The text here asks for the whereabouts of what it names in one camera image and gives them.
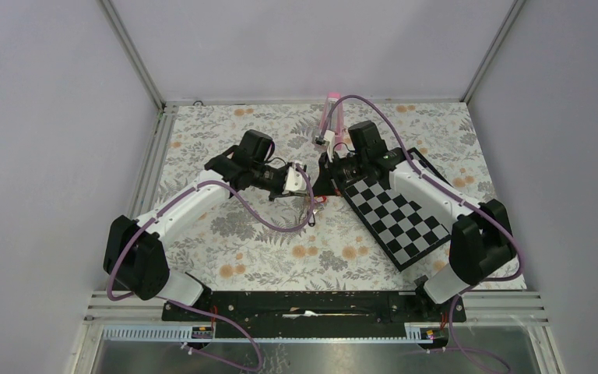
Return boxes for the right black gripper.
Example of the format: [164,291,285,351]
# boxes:
[310,149,368,198]

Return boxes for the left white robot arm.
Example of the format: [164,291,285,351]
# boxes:
[103,130,314,320]

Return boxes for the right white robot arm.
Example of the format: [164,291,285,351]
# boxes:
[313,121,518,321]

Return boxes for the red tagged key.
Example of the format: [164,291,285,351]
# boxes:
[313,196,327,204]

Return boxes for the floral patterned table mat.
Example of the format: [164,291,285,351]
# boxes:
[156,100,495,291]

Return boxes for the pink metronome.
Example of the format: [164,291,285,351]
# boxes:
[316,92,345,143]

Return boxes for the black white chessboard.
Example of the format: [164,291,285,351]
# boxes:
[342,176,450,271]

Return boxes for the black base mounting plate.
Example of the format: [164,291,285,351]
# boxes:
[162,291,466,339]

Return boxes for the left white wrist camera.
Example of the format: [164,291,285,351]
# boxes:
[283,164,308,196]

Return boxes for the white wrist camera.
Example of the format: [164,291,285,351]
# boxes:
[283,164,308,196]
[314,130,336,157]

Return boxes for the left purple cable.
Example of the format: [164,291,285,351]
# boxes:
[106,163,316,372]

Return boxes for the purple cable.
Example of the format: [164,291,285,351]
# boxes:
[318,94,526,372]
[106,163,316,372]

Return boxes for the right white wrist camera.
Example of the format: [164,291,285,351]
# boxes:
[314,130,336,157]

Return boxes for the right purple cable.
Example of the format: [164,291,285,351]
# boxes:
[318,94,526,372]

